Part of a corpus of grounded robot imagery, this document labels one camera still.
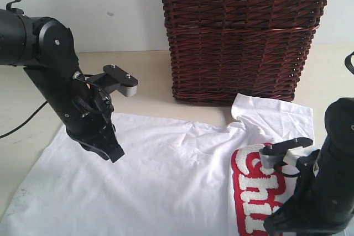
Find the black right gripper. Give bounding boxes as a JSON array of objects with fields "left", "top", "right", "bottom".
[{"left": 263, "top": 150, "right": 353, "bottom": 235}]

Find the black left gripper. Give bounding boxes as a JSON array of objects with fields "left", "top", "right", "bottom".
[{"left": 67, "top": 81, "right": 124, "bottom": 162}]

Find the white t-shirt with red logo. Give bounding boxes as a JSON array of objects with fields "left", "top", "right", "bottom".
[{"left": 1, "top": 95, "right": 314, "bottom": 235}]

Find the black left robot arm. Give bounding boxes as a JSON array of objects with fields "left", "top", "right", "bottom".
[{"left": 1, "top": 9, "right": 124, "bottom": 162}]

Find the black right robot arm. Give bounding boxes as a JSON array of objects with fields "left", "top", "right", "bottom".
[{"left": 260, "top": 98, "right": 353, "bottom": 235}]

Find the dark brown wicker basket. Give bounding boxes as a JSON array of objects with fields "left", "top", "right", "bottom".
[{"left": 162, "top": 0, "right": 327, "bottom": 106}]

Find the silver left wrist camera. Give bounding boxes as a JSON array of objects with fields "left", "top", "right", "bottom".
[{"left": 86, "top": 65, "right": 138, "bottom": 97}]

